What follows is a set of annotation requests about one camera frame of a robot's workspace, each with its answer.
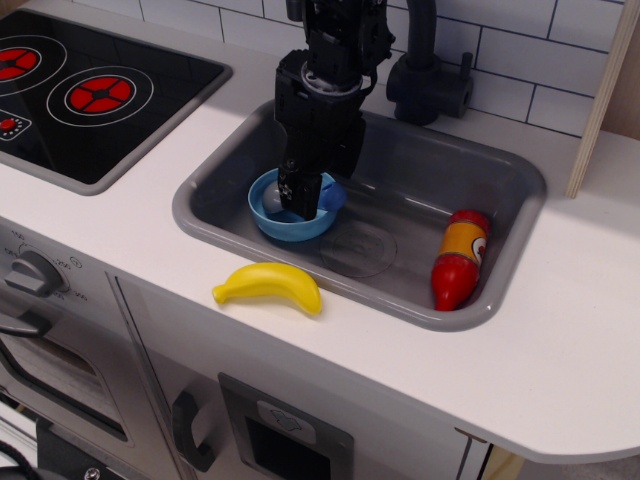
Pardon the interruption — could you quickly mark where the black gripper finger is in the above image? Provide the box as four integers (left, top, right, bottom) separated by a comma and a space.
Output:
277, 167, 322, 221
329, 144, 361, 178

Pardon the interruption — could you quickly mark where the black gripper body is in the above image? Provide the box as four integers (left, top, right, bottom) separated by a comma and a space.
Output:
274, 50, 366, 173

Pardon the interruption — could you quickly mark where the blue handled grey spoon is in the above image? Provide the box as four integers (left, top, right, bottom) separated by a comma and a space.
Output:
262, 181, 347, 214

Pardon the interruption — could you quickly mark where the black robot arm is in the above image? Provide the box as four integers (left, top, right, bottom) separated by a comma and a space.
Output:
274, 1, 395, 220

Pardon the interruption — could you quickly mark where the light blue bowl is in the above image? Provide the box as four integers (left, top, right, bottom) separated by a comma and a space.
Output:
247, 168, 337, 242

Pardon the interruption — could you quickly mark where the grey toy sink basin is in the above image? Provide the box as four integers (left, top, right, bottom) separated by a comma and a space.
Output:
173, 103, 546, 331

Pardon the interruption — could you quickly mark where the yellow toy banana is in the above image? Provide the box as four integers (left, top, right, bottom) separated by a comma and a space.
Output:
212, 262, 323, 315

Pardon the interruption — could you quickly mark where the dark grey toy faucet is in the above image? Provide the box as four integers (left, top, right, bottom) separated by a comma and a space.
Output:
386, 1, 474, 126

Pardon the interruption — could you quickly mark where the red yellow ketchup bottle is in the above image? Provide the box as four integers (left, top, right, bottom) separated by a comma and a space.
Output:
431, 210, 490, 311

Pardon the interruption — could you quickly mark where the black toy stovetop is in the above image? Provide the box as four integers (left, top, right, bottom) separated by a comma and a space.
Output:
1, 9, 232, 196

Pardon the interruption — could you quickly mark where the grey dispenser panel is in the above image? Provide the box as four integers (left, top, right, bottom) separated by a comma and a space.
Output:
218, 373, 354, 480

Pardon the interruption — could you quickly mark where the grey oven knob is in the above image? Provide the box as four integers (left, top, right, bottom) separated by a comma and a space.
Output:
4, 251, 64, 298

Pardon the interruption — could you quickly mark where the grey oven door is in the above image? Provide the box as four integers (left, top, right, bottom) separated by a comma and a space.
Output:
1, 288, 180, 479

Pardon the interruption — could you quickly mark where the dark grey cabinet handle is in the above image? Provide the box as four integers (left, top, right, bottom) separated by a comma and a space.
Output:
171, 391, 216, 473

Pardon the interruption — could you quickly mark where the light wooden side post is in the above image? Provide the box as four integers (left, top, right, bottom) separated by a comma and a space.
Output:
564, 0, 639, 199

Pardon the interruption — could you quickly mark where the grey oven door handle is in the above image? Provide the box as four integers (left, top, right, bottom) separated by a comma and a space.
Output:
1, 311, 52, 338

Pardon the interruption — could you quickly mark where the black cable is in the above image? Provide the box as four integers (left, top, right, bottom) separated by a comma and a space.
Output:
0, 439, 41, 480

